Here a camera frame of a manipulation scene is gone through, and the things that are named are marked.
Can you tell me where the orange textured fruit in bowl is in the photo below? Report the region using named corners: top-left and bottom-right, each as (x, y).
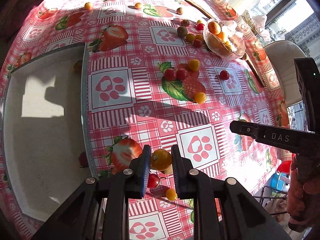
top-left (207, 21), bottom-right (221, 35)

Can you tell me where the white crumpled tissue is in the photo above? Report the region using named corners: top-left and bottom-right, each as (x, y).
top-left (253, 15), bottom-right (267, 35)

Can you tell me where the person's right hand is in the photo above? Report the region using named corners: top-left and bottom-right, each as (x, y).
top-left (287, 154), bottom-right (319, 232)

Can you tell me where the white shallow tray box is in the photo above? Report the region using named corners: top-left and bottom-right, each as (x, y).
top-left (2, 43), bottom-right (91, 222)

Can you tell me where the clear glass fruit bowl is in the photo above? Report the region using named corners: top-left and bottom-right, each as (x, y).
top-left (203, 19), bottom-right (246, 60)

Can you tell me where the large yellow tomato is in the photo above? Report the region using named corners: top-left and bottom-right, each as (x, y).
top-left (151, 148), bottom-right (172, 171)

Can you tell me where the white chair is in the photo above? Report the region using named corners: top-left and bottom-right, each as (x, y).
top-left (264, 40), bottom-right (306, 107)

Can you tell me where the red cherry tomato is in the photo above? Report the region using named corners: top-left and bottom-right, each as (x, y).
top-left (147, 173), bottom-right (161, 189)
top-left (164, 68), bottom-right (176, 81)
top-left (219, 70), bottom-right (230, 81)
top-left (176, 68), bottom-right (189, 81)

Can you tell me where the green brown kiwi fruit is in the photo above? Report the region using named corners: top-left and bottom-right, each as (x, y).
top-left (177, 26), bottom-right (188, 37)

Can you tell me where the small yellow cherry tomato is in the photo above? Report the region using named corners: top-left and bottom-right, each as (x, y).
top-left (165, 189), bottom-right (178, 201)

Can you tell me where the pink strawberry tablecloth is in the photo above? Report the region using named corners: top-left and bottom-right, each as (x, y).
top-left (1, 0), bottom-right (291, 239)

